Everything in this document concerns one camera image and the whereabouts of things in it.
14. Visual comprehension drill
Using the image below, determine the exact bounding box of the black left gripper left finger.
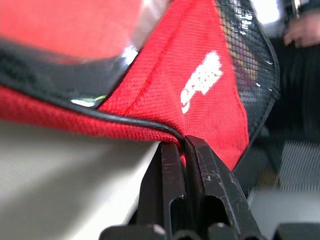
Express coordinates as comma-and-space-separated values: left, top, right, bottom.
128, 141, 188, 240

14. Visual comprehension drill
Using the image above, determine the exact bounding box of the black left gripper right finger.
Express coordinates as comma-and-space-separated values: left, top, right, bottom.
183, 134, 265, 240

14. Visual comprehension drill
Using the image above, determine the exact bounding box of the red paddle case with mesh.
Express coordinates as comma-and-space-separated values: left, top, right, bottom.
0, 0, 281, 173

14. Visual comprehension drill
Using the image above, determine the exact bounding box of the red table tennis paddle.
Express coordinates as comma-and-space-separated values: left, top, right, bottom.
0, 0, 146, 61

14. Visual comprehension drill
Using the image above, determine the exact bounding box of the bystander's bare hand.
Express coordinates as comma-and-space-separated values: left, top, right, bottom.
283, 11, 320, 48

